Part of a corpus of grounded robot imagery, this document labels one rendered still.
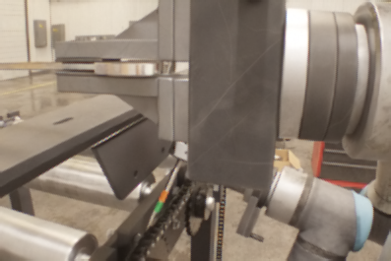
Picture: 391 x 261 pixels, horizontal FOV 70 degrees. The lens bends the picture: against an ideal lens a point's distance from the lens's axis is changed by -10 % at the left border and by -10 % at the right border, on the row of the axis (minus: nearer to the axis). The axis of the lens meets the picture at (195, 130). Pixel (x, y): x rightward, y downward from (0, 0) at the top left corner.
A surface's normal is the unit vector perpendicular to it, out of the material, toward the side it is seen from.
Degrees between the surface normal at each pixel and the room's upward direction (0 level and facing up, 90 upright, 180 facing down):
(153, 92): 90
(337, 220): 72
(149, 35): 90
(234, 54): 90
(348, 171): 90
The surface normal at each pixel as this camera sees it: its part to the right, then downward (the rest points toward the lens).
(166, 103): -0.28, 0.27
